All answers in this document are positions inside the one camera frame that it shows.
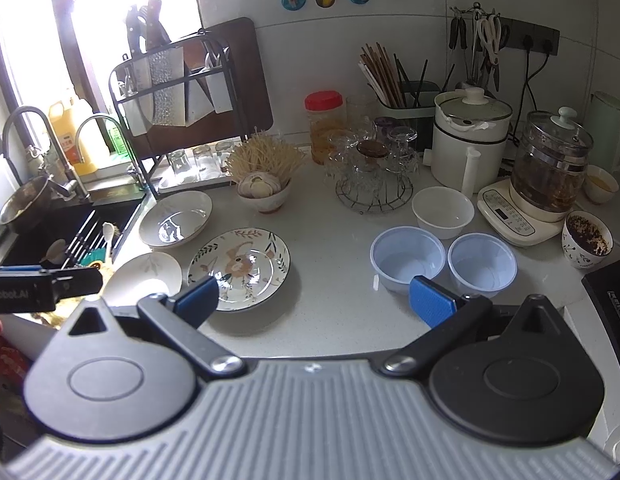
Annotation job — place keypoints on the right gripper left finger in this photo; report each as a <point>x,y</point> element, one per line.
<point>176,321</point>

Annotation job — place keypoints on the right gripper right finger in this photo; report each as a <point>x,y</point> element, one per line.
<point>450,318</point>

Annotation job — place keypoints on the small white leaf plate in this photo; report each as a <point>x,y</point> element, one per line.
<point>150,274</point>

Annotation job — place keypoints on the blue plastic bowl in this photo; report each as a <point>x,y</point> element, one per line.
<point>481,264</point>
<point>399,254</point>

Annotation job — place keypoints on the floral patterned plate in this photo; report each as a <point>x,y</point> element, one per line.
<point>249,265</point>

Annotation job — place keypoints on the large white leaf bowl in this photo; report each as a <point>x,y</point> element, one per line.
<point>175,219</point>

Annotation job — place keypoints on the white ceramic bowl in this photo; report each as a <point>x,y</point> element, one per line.
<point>442,211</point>

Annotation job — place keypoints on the kitchen faucet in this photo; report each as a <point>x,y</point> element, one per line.
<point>121,160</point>

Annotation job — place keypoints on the sink drain rack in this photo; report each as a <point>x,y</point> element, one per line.
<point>89,237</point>

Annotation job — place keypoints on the white spoon in sink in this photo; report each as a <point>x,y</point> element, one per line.
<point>109,231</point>

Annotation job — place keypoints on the white rack drip tray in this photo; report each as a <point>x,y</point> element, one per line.
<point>215,176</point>

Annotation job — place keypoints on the sliced red onion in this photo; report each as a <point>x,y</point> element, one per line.
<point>259,184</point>

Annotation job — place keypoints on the bowl with onion and noodles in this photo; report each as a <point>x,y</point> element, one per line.
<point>269,204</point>

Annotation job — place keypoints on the upturned glass left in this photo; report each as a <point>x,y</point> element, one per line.
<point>179,162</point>

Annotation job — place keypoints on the upturned glass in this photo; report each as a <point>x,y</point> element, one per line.
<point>223,150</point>
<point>179,162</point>
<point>203,157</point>

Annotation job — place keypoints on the patterned cup with tea leaves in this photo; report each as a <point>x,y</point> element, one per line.
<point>586,240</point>

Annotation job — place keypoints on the induction cooktop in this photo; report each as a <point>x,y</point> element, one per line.
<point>603,288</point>

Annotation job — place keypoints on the upturned glass middle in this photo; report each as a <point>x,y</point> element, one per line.
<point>203,157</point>

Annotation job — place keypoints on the glass health kettle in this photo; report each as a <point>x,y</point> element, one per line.
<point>550,165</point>

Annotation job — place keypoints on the upturned glass right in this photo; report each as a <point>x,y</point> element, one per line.
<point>223,150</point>

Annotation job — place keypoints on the yellow detergent bottle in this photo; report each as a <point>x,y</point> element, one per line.
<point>65,117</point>

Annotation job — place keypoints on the dry noodle bundle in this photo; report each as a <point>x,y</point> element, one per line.
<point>264,153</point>

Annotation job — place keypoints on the white electric cooker pot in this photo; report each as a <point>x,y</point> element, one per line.
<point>469,137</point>

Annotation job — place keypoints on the small yellow bowl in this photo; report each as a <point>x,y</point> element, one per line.
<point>600,186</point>

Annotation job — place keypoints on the green chopstick holder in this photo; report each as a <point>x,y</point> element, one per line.
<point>420,117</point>

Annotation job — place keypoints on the black dish rack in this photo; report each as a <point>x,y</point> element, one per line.
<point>166,86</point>

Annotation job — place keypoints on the white cutlery caddy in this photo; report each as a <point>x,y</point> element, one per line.
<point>219,92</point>

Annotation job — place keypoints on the green electric kettle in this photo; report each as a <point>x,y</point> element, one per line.
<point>603,124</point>

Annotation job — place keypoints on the brown cutting board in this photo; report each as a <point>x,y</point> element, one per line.
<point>254,112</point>

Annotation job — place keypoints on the hanging utensil set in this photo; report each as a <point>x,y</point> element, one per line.
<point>481,36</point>

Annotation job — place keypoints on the wire glass rack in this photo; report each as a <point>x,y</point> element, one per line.
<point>373,174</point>

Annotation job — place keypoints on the wall power socket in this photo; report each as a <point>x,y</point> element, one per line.
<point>530,37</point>

